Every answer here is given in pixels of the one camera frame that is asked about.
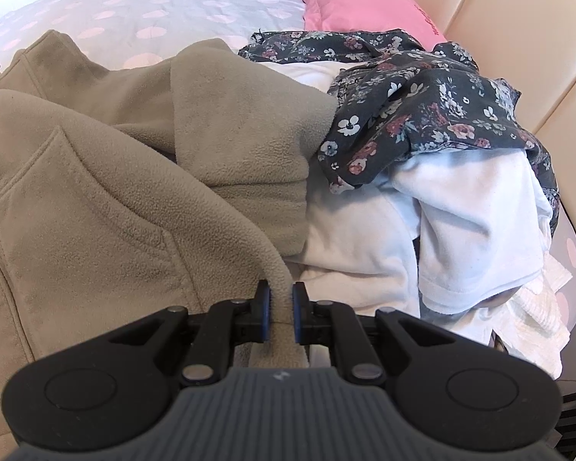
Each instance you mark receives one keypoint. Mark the beige fleece hoodie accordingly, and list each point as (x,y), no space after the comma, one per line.
(101,192)

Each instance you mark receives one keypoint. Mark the pink pillow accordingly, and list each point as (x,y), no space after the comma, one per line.
(360,0)

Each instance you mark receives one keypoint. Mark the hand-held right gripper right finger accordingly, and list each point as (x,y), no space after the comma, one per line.
(297,312)

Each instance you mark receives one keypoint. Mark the beige padded headboard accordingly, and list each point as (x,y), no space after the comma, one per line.
(509,33)

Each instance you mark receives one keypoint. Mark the bed with polka dot sheet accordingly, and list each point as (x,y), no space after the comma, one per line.
(173,14)

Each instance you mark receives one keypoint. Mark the black slatted panel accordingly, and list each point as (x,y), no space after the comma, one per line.
(573,418)

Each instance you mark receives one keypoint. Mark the dark floral garment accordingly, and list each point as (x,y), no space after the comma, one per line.
(413,101)

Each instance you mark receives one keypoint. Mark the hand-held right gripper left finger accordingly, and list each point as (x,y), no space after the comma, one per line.
(267,309)

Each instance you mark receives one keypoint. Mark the white fleece garment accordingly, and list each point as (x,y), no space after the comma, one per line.
(470,211)

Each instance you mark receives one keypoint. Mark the white textured cloth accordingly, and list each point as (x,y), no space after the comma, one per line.
(537,326)

